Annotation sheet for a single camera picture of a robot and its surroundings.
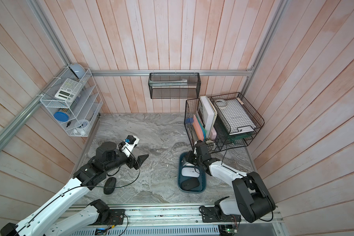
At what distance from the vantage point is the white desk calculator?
74 centimetres

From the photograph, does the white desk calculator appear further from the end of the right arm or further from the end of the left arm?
the end of the right arm

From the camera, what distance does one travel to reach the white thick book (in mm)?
875

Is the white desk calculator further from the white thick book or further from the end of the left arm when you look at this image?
the white thick book
